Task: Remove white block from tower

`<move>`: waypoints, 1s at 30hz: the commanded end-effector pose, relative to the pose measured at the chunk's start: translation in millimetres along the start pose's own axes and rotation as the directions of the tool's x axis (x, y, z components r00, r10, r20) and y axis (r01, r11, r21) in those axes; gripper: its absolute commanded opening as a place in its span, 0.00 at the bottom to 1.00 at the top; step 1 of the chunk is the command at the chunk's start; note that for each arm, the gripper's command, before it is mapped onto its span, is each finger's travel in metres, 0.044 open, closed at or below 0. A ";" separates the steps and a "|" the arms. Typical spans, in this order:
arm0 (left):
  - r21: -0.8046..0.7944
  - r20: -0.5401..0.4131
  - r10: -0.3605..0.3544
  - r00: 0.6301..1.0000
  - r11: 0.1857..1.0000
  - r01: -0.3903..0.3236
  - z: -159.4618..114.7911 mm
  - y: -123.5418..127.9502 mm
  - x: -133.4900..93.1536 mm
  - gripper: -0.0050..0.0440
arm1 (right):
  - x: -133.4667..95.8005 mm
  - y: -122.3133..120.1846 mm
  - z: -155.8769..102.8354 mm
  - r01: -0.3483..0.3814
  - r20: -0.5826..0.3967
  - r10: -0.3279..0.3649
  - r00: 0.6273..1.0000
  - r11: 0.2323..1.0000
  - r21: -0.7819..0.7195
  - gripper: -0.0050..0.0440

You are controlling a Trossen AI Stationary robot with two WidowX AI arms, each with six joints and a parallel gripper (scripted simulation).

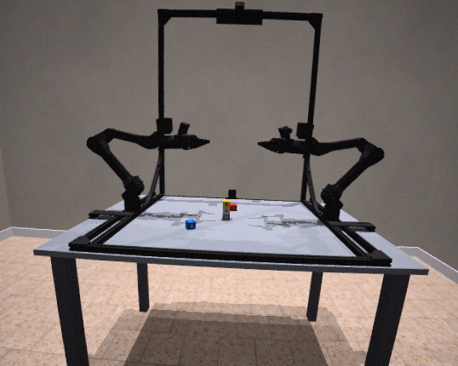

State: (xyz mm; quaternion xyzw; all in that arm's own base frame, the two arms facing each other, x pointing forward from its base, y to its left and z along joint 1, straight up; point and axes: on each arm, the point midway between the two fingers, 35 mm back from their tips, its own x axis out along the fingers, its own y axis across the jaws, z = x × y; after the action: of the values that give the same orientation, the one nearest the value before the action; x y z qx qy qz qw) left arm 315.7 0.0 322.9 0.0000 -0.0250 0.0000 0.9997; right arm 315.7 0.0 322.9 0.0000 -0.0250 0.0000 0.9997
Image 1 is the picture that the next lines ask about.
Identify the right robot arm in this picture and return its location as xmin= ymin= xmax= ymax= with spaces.
xmin=87 ymin=117 xmax=190 ymax=212

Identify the blue block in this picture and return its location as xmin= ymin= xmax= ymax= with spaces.
xmin=186 ymin=220 xmax=196 ymax=230

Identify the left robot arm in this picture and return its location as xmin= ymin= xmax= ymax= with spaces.
xmin=278 ymin=123 xmax=384 ymax=221

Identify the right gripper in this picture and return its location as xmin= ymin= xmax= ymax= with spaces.
xmin=171 ymin=134 xmax=210 ymax=150

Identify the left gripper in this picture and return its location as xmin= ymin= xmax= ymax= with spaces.
xmin=258 ymin=138 xmax=296 ymax=154

